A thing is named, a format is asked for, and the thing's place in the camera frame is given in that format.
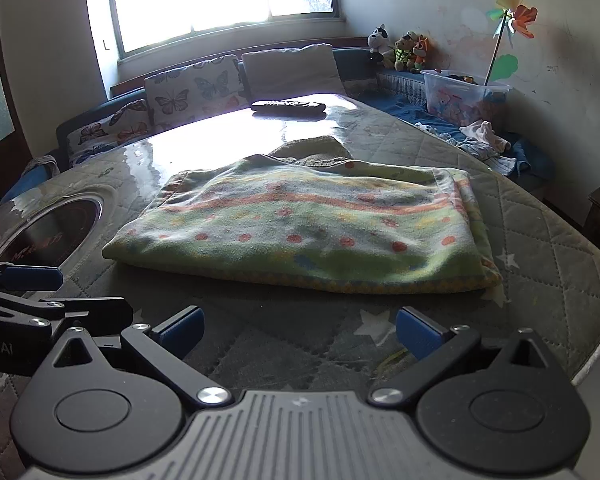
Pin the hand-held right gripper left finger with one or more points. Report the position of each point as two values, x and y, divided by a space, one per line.
182 331

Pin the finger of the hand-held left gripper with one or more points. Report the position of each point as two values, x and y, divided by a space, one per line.
30 278
90 312

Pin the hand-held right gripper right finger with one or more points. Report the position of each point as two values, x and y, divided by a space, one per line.
419 332

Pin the green striped dotted garment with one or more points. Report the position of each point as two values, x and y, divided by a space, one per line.
305 225

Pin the round black induction cooker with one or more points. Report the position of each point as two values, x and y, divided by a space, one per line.
55 230

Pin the grey folded cloth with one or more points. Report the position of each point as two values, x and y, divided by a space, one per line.
44 165

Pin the quilted grey table cover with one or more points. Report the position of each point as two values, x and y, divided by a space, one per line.
530 240

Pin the flat butterfly print cushion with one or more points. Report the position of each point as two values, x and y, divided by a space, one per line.
110 132

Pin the dark wooden door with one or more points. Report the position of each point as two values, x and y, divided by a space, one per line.
0 110

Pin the white striped cloth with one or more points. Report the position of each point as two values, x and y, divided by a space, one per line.
502 164

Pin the pale pink garment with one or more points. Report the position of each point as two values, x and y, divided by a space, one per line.
482 135

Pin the clear plastic storage box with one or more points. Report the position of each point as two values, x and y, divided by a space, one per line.
460 97

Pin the tall butterfly print pillow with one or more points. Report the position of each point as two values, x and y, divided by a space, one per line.
195 90

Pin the black remote control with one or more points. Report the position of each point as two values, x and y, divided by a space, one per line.
288 108

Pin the blue sofa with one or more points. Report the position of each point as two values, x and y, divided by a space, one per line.
360 67

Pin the orange plush toy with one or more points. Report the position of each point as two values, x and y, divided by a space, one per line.
421 52

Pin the plush bear with yellow vest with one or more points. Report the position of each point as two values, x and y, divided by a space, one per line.
403 52

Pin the beige pillow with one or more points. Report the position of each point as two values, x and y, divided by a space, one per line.
292 72

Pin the black and white plush toy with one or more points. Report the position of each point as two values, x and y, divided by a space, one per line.
380 42

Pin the colourful pinwheel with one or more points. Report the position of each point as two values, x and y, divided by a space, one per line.
522 20

